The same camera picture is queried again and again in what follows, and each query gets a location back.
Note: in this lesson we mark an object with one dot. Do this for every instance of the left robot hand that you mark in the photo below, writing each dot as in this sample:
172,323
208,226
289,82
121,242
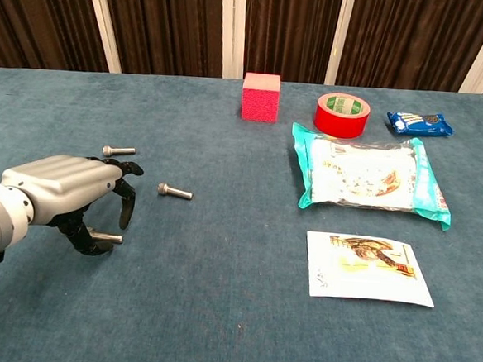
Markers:
71,181

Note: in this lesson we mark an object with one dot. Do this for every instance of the silver bolt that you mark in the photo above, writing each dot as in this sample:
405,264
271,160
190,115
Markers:
174,191
111,237
119,151

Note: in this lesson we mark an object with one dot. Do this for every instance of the teal felt table cover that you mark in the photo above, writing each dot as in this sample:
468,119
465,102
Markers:
220,250

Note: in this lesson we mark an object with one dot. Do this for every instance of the dark brown pleated curtain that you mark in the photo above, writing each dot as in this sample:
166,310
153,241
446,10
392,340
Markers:
174,23

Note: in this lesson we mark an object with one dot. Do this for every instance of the pink red foam cube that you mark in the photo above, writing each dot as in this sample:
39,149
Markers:
260,101

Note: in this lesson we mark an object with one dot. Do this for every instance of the red tape roll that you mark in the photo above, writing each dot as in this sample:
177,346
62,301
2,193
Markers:
336,125

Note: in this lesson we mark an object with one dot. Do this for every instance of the teal white snack bag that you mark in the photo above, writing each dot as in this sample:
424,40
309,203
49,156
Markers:
362,175

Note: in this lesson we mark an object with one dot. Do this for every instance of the white printed card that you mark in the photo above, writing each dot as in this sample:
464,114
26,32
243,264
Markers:
363,276

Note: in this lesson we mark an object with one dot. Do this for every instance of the blue cookie packet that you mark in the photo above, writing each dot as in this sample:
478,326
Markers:
419,124

